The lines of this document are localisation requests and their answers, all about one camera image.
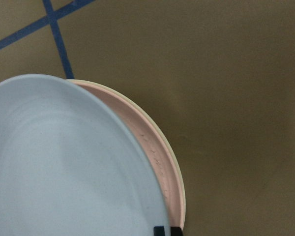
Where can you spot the cream plate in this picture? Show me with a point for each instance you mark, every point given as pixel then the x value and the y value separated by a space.
pixel 172 157

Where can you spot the pink plate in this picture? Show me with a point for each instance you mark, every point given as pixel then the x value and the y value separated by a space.
pixel 150 147

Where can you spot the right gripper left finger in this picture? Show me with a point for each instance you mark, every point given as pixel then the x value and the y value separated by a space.
pixel 159 231

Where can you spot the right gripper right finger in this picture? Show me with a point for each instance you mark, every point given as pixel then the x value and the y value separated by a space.
pixel 176 231

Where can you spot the blue plate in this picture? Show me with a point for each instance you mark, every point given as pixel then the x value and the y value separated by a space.
pixel 70 167

